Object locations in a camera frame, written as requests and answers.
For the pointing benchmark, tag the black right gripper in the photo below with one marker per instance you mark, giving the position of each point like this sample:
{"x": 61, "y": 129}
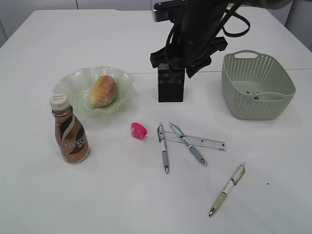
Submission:
{"x": 190, "y": 56}

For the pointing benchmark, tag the pink pencil sharpener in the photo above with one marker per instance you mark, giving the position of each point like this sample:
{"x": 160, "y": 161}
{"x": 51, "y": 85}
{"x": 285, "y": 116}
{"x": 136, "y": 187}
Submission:
{"x": 138, "y": 131}

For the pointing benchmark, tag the white grey pen left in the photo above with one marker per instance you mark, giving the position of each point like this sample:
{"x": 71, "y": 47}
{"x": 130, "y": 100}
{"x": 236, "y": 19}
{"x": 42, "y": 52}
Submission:
{"x": 162, "y": 141}

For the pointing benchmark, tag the sugared bread loaf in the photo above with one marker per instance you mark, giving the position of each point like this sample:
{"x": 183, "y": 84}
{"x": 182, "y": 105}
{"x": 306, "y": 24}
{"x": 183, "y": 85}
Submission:
{"x": 104, "y": 92}

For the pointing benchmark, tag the black mesh pen holder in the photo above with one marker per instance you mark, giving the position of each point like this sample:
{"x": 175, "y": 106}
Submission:
{"x": 170, "y": 84}

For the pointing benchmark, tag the brown Nescafe coffee bottle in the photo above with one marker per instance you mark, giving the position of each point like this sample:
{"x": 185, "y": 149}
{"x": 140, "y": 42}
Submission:
{"x": 69, "y": 132}

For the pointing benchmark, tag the green plastic woven basket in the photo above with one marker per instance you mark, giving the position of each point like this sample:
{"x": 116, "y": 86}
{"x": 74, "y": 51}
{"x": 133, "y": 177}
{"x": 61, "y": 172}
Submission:
{"x": 263, "y": 74}

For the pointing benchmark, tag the frosted green ruffled glass plate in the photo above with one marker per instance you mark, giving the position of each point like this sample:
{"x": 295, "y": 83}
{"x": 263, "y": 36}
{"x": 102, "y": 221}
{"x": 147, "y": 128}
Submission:
{"x": 78, "y": 85}

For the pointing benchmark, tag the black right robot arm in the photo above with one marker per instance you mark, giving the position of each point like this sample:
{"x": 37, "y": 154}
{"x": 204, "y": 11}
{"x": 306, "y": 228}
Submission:
{"x": 196, "y": 24}

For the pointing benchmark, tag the blue grey pen crossed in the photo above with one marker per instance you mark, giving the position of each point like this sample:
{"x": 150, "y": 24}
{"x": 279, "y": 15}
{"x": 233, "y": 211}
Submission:
{"x": 191, "y": 147}

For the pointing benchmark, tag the clear plastic ruler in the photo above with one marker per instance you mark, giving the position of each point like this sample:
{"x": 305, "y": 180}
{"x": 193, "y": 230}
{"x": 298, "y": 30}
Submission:
{"x": 195, "y": 141}

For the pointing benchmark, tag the beige white pen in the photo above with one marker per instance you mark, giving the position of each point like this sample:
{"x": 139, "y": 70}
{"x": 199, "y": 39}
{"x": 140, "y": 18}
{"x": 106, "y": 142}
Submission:
{"x": 233, "y": 181}

